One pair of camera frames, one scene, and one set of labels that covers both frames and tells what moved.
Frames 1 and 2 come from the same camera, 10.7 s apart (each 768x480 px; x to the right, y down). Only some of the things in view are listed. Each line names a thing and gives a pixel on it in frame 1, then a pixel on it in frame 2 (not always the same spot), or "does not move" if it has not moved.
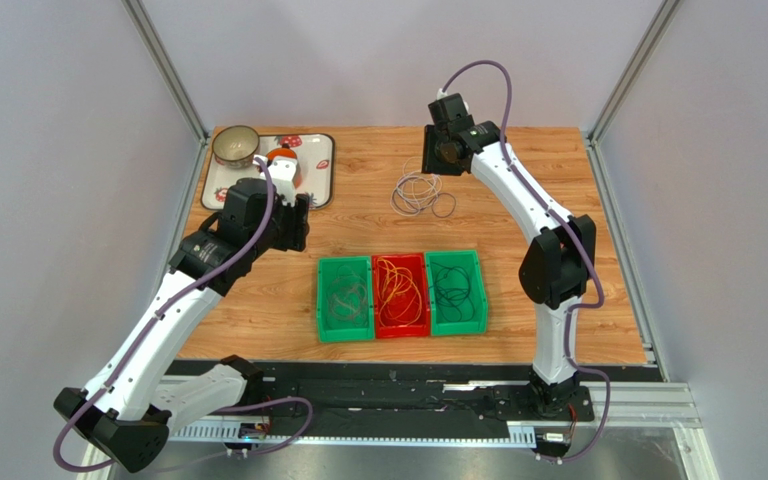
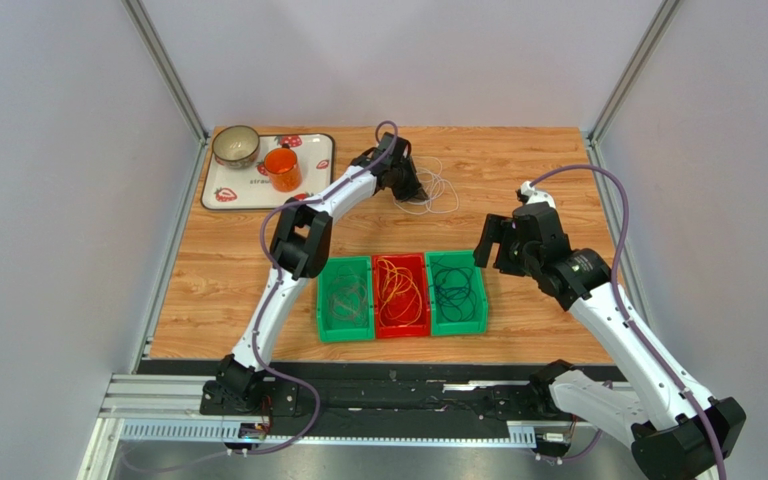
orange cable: [402, 304] does not move
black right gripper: [433, 154] -> [500, 238]
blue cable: [451, 293] does not move
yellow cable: [402, 301] does not move
